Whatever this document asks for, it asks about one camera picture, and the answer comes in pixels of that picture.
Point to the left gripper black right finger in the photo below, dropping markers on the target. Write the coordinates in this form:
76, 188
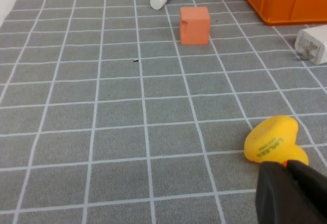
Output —
311, 183

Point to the white charger plug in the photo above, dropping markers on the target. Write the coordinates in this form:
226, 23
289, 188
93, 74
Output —
315, 44

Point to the orange plastic cutlery holder crate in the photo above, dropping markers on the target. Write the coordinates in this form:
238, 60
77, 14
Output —
288, 2

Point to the grey grid tablecloth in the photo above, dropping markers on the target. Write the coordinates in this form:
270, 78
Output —
102, 106

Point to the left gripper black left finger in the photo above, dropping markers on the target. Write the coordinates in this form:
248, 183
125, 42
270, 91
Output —
276, 196

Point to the yellow rubber duck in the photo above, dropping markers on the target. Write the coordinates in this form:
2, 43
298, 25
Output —
270, 142

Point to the salmon pink foam cube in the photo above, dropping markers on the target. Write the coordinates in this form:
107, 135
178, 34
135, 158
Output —
195, 27

